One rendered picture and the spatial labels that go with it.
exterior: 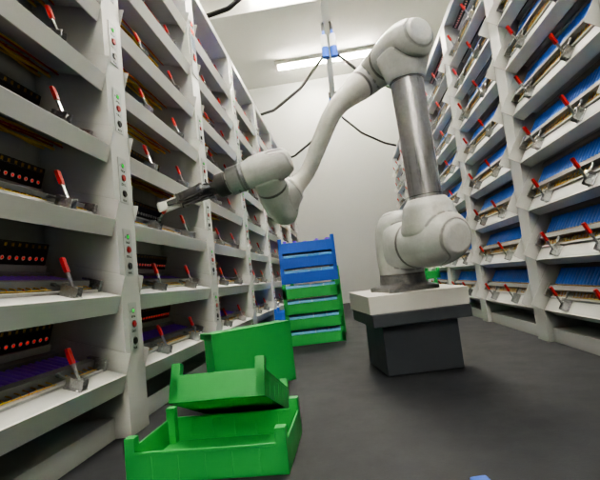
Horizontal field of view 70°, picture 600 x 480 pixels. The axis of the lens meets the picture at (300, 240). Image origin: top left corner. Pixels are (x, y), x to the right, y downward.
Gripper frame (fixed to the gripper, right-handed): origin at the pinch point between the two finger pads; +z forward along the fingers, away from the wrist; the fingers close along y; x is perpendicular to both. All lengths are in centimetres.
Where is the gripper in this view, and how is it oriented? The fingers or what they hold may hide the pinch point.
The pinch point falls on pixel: (170, 205)
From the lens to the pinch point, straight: 142.5
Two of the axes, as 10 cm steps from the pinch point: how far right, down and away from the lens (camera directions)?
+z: -9.4, 3.4, 0.8
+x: -3.3, -9.4, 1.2
